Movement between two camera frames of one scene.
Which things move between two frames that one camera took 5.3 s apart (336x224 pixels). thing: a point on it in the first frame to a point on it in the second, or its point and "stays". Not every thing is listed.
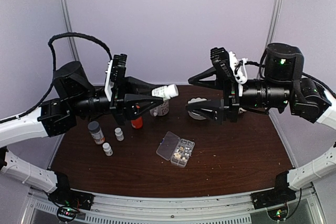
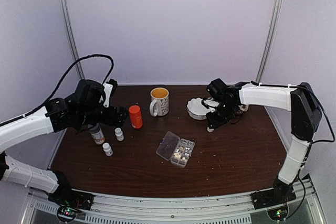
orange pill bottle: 137,123 stays
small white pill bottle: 107,149 stays
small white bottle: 166,92 to 210,130
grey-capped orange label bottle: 96,132 stays
